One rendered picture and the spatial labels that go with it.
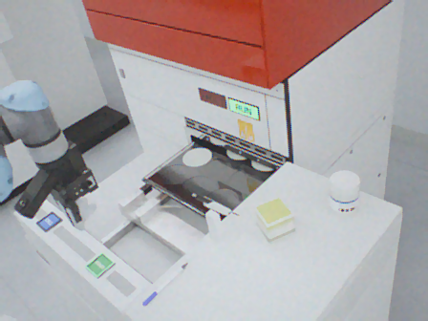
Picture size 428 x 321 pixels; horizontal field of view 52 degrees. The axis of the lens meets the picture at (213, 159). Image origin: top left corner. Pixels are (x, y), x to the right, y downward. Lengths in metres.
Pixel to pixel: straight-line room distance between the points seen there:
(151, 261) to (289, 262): 0.44
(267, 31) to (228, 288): 0.59
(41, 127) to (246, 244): 0.54
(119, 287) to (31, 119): 0.46
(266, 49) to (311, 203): 0.41
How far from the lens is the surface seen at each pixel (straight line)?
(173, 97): 1.55
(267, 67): 1.10
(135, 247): 1.35
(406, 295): 2.19
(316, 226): 1.10
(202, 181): 1.37
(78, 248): 1.23
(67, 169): 0.96
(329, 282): 1.00
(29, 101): 0.85
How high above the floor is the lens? 1.78
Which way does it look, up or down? 37 degrees down
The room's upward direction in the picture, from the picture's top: 12 degrees counter-clockwise
